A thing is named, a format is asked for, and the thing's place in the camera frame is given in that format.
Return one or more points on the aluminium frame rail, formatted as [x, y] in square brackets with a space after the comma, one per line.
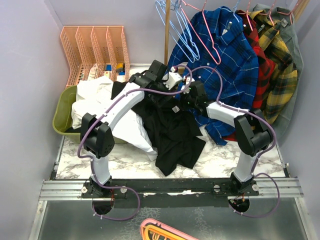
[276, 213]

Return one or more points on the yellow black item in organizer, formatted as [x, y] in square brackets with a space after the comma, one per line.
[120, 68]

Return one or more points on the wooden clothes rack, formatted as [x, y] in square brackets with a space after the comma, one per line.
[167, 37]

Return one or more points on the pink orange object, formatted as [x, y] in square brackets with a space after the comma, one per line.
[152, 229]

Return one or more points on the blue item in organizer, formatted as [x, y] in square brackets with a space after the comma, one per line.
[108, 67]

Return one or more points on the yellow plaid shirt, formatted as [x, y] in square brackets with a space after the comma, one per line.
[284, 79]

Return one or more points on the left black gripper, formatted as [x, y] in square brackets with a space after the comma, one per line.
[161, 99]

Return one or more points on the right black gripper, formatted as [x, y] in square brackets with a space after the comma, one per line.
[184, 95]

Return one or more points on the white shirt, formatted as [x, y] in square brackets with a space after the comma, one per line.
[94, 97]

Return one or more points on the grey shirt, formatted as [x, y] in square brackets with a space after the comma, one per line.
[289, 35]

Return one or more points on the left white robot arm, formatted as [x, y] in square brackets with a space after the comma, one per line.
[96, 132]

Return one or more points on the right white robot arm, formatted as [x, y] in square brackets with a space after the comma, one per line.
[252, 132]

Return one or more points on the green plastic basket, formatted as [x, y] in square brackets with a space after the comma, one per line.
[62, 120]

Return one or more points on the pink perforated file organizer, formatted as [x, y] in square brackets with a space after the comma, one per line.
[89, 46]

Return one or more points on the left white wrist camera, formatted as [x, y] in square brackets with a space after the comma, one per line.
[172, 79]

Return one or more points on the blue plaid shirt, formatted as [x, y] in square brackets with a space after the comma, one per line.
[228, 66]

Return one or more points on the red plaid shirt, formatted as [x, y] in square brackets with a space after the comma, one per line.
[265, 65]

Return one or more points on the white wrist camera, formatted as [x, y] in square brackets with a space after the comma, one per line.
[172, 79]
[186, 84]

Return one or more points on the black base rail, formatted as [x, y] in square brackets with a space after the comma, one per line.
[167, 192]

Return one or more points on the blue wire hanger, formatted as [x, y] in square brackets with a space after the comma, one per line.
[235, 16]
[179, 29]

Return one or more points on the black shirt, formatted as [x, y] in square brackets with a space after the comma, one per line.
[169, 135]

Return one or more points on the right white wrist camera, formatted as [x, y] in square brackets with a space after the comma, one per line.
[186, 84]

